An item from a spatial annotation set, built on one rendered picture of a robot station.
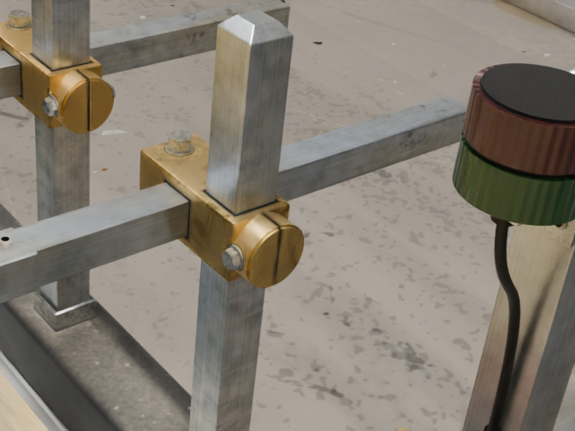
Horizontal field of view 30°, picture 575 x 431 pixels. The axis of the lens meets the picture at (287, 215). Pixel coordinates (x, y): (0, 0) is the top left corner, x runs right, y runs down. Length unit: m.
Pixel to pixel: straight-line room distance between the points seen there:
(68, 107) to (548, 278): 0.48
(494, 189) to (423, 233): 2.09
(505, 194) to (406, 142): 0.44
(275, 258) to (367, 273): 1.65
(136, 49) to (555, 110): 0.60
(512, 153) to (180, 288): 1.85
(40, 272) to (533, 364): 0.32
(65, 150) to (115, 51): 0.10
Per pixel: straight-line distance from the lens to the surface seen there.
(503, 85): 0.46
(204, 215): 0.74
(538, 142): 0.44
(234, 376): 0.82
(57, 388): 1.04
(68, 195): 0.97
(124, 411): 0.96
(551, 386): 0.59
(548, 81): 0.48
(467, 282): 2.41
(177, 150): 0.79
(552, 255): 0.53
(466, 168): 0.47
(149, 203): 0.75
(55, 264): 0.71
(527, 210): 0.46
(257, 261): 0.72
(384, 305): 2.29
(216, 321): 0.79
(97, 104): 0.91
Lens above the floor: 1.36
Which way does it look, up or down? 33 degrees down
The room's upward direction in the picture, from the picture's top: 7 degrees clockwise
